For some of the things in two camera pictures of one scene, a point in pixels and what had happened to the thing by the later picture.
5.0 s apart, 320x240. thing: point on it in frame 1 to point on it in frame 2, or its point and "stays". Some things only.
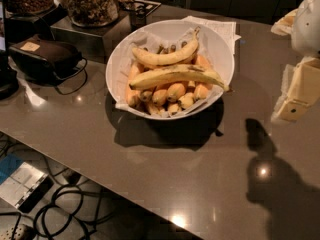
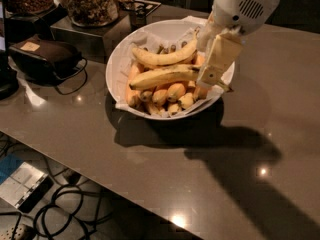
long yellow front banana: x=185 y=73 stays
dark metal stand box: x=93 y=43 stays
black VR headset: x=44 y=60 stays
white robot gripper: x=307 y=29 to x=240 y=8
